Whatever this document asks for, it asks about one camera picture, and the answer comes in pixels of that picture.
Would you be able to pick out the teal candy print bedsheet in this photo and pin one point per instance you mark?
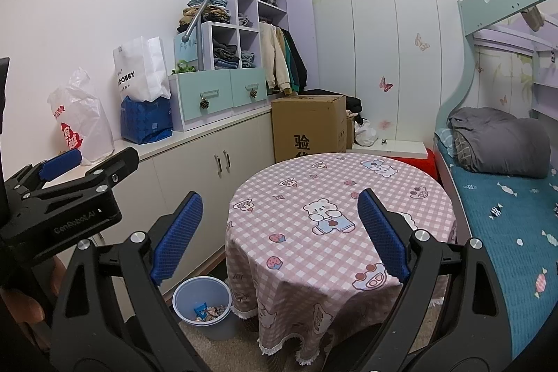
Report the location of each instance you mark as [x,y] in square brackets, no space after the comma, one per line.
[514,232]

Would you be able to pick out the brown hanging pouch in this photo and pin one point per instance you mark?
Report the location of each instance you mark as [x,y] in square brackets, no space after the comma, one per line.
[532,19]

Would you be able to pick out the green hanging jacket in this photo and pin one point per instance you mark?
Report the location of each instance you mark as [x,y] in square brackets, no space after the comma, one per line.
[291,62]

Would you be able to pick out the white paper bag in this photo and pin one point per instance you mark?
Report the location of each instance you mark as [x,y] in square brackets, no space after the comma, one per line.
[135,62]

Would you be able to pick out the black clothes heap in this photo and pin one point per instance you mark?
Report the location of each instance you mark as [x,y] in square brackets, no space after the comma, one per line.
[354,106]

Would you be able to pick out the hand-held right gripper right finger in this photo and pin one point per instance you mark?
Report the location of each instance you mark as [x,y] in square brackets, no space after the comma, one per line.
[383,232]

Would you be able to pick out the mint drawer shelf unit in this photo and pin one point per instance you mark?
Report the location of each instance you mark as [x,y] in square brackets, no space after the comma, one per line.
[301,27]

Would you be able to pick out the blue plastic bin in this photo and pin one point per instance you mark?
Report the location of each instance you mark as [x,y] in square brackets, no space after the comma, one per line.
[185,293]

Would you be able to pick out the pale green wardrobe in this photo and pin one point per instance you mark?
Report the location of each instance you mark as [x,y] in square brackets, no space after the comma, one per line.
[370,49]

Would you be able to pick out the mint bunk bed frame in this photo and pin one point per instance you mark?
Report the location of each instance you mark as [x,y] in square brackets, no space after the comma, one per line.
[473,19]

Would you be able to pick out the clear red print plastic bag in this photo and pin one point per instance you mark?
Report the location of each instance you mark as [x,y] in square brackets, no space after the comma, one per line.
[83,123]

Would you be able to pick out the grey metal handrail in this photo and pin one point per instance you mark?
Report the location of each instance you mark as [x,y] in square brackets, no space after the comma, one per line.
[196,21]

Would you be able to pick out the pink butterfly sticker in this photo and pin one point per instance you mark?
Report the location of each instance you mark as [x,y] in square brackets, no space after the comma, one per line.
[386,84]

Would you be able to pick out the white low cabinet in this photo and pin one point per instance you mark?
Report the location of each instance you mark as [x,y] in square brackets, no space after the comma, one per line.
[183,171]

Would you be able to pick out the grey duvet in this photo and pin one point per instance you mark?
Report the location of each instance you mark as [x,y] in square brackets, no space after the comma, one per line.
[501,145]

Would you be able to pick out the pale pink flower sticker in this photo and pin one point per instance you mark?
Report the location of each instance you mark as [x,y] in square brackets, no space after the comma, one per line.
[384,125]

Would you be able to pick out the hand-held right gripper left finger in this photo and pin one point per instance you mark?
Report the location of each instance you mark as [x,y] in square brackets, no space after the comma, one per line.
[178,237]

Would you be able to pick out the dark folded clothes stack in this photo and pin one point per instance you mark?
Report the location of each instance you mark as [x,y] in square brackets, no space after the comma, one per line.
[226,58]

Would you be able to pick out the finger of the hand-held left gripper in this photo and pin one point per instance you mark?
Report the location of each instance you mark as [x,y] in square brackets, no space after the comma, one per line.
[96,176]
[61,163]

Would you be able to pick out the black hanging jacket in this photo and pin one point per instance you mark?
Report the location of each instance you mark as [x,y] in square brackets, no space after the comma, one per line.
[301,62]

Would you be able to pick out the red plastic stool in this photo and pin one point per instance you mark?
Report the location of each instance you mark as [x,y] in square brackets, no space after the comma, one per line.
[429,165]

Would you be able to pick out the white board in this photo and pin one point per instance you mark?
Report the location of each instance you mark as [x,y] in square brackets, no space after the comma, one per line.
[401,149]

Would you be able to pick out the blue snack packet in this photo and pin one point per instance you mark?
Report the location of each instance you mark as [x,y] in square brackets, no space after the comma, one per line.
[201,309]

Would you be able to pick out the folded clothes pile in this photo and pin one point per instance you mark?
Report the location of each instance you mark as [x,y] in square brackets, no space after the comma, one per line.
[209,12]

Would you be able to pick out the beige butterfly sticker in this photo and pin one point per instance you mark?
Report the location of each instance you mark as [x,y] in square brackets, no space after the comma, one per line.
[422,42]

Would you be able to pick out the large cardboard box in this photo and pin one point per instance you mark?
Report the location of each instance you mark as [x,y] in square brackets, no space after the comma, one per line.
[305,119]

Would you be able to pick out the plaid blanket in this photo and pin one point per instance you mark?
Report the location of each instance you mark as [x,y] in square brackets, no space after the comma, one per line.
[463,152]

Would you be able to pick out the white plastic bag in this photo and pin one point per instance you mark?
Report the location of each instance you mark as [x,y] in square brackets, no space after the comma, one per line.
[366,136]

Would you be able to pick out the green plant ornament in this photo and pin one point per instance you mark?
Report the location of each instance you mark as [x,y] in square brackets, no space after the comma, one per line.
[183,68]

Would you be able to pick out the blue patterned bag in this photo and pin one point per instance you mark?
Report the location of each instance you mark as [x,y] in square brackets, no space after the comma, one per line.
[144,121]

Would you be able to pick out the person's left hand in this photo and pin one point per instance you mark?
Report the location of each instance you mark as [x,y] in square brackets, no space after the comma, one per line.
[26,306]

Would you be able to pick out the pink checked bear tablecloth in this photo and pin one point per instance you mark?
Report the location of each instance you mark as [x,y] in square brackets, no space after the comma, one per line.
[305,254]

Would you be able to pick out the light blue pillow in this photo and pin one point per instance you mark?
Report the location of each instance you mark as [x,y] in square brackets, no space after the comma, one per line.
[443,142]

